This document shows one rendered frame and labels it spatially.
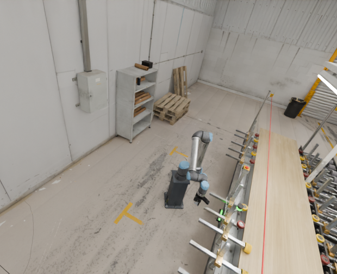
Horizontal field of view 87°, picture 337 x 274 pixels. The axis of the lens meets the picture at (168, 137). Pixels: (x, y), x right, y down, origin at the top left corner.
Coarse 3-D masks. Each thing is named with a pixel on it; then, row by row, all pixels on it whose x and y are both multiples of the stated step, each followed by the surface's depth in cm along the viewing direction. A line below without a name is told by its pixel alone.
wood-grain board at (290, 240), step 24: (264, 144) 338; (288, 144) 354; (264, 168) 278; (288, 168) 288; (264, 192) 235; (288, 192) 242; (264, 216) 204; (288, 216) 210; (288, 240) 185; (312, 240) 190; (240, 264) 158; (264, 264) 162; (288, 264) 165; (312, 264) 169
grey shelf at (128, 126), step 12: (120, 72) 340; (132, 72) 347; (144, 72) 360; (120, 84) 352; (132, 84) 340; (144, 84) 389; (120, 96) 366; (120, 108) 381; (132, 108) 366; (120, 120) 397; (132, 120) 381; (144, 120) 483; (120, 132) 414; (132, 132) 402
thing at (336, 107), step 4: (336, 104) 313; (332, 108) 320; (336, 108) 313; (332, 112) 320; (328, 116) 326; (324, 120) 330; (320, 124) 338; (320, 128) 339; (316, 132) 345; (312, 136) 351; (308, 140) 359; (308, 144) 360; (304, 148) 367
